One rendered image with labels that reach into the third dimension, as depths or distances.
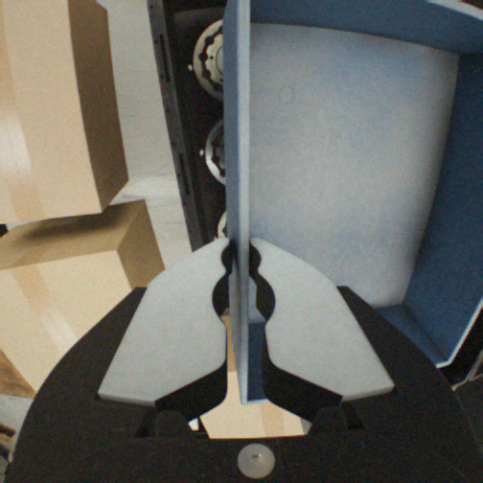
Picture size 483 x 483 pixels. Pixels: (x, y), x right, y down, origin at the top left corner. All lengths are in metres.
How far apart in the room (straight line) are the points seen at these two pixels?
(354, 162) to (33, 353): 0.57
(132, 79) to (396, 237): 0.47
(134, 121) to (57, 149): 0.17
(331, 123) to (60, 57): 0.33
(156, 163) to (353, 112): 0.42
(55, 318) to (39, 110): 0.30
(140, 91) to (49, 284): 0.34
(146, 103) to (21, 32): 0.23
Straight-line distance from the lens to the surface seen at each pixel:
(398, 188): 0.21
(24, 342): 0.59
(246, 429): 0.74
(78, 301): 0.47
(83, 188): 0.42
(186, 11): 0.42
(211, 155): 0.37
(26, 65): 0.43
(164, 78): 0.30
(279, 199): 0.17
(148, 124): 0.54
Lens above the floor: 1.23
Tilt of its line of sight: 62 degrees down
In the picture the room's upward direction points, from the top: 167 degrees clockwise
